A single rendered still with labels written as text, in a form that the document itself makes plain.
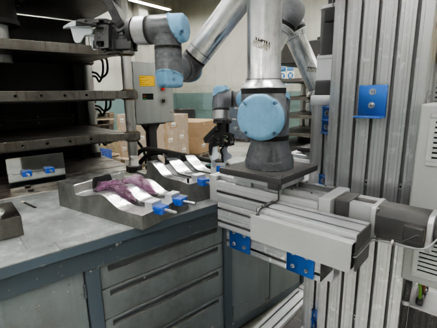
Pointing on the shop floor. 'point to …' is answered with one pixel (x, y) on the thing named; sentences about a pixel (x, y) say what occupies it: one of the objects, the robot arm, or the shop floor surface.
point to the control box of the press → (151, 103)
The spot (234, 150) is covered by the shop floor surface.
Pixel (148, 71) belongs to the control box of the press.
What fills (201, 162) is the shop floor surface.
